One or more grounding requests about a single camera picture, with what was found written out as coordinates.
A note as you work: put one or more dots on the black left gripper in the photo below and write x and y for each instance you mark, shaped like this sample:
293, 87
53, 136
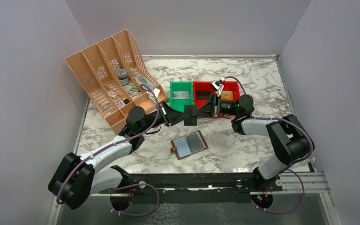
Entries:
171, 116

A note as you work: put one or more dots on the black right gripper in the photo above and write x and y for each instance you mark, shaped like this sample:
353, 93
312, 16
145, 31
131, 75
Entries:
206, 110

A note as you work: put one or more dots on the black card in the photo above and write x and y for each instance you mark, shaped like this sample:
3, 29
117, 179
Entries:
190, 120
200, 95

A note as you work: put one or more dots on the brown leather card holder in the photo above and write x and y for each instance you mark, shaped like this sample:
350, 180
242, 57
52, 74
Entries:
188, 145

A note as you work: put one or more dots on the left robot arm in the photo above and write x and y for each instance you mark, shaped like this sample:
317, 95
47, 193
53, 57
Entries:
73, 180

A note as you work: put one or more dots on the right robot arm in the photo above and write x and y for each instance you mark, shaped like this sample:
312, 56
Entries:
290, 142

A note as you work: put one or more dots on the black card in red bin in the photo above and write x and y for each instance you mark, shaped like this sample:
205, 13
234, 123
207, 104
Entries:
200, 95

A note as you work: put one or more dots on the silver card in green bin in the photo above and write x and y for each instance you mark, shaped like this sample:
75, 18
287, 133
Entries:
181, 95

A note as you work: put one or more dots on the gold card in red bin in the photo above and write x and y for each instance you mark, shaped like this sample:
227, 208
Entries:
227, 95

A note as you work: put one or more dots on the red plastic bin middle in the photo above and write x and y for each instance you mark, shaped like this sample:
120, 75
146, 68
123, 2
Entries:
201, 86

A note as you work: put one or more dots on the red plastic bin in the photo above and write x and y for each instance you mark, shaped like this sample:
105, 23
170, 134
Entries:
234, 87
201, 86

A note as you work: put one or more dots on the green plastic bin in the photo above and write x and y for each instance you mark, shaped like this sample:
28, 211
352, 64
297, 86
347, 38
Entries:
178, 86

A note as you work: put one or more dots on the red plastic bin right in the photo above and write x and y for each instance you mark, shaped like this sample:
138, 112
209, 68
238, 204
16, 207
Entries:
234, 87

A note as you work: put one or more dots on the green pen in organizer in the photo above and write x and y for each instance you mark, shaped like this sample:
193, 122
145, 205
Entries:
134, 89

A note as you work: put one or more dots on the blue packet in organizer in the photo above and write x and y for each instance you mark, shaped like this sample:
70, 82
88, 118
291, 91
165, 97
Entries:
142, 80

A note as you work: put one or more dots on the red pencil in organizer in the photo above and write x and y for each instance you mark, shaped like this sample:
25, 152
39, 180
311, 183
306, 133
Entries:
113, 93

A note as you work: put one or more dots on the silver round tin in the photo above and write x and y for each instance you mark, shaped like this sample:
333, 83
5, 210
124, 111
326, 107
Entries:
123, 76

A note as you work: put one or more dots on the peach plastic file organizer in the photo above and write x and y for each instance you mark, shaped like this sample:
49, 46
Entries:
95, 67

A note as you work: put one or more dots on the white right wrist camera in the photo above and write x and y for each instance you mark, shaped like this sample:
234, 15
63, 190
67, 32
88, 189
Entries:
218, 86

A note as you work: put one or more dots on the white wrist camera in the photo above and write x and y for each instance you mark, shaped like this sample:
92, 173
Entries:
218, 86
153, 95

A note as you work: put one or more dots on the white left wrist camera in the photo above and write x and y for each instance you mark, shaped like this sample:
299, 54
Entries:
153, 95

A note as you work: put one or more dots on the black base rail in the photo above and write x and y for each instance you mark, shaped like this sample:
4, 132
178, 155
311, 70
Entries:
183, 188

